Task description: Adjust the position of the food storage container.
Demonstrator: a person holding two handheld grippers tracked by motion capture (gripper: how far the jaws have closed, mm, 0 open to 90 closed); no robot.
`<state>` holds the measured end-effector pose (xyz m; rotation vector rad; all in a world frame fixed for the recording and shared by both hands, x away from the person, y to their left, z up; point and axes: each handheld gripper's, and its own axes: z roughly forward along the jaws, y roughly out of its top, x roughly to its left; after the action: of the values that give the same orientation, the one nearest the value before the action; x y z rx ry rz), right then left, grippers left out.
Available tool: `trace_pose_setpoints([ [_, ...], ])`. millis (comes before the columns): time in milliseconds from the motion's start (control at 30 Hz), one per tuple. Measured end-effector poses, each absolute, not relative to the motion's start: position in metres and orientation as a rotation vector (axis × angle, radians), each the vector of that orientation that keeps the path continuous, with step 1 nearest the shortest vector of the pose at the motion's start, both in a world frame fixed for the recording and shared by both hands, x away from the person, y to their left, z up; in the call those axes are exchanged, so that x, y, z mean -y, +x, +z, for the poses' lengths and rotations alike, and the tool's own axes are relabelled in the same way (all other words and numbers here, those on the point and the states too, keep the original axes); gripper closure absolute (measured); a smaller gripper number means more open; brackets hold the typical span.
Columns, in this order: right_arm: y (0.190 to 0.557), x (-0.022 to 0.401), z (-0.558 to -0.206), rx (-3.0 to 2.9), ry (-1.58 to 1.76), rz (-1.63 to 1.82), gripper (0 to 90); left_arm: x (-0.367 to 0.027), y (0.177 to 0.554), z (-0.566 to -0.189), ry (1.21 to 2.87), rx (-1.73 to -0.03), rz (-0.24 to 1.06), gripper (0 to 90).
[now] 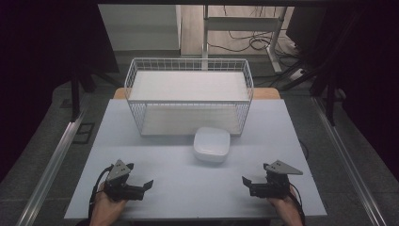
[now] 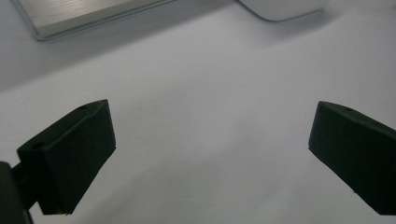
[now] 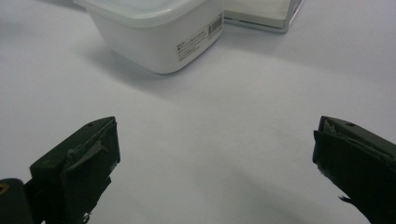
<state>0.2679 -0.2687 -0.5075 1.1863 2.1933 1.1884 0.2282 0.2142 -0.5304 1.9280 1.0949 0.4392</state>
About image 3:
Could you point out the flat white box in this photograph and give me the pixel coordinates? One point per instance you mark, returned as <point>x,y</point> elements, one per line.
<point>261,14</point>

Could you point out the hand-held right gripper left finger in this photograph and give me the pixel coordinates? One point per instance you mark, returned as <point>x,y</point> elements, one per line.
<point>84,168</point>

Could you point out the white plastic container with lid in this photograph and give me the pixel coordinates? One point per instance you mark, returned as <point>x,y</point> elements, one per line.
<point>162,34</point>

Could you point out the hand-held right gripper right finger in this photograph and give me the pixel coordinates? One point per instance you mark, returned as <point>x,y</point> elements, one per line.
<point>361,165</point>

